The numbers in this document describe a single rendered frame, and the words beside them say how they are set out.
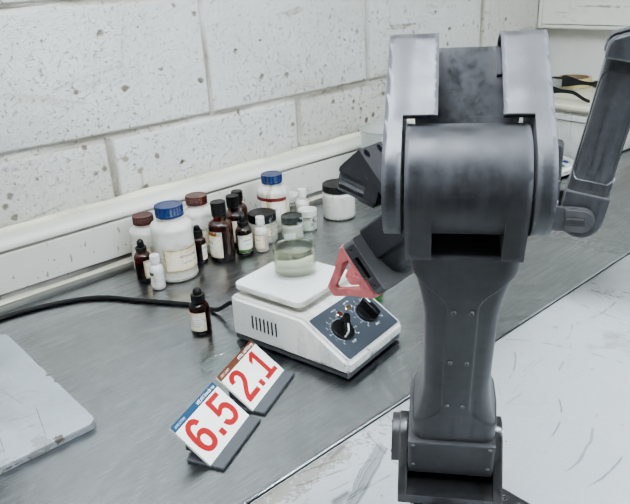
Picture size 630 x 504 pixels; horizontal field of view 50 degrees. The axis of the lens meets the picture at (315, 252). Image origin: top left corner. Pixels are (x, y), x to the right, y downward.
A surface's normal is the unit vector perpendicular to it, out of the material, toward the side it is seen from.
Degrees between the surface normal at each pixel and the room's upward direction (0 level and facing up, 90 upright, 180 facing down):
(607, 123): 89
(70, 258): 90
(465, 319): 110
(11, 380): 0
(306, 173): 90
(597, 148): 88
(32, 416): 0
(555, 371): 0
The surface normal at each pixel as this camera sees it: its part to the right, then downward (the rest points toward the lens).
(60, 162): 0.67, 0.26
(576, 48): -0.73, 0.30
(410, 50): -0.14, -0.50
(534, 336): -0.05, -0.92
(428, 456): -0.14, 0.68
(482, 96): -0.17, -0.07
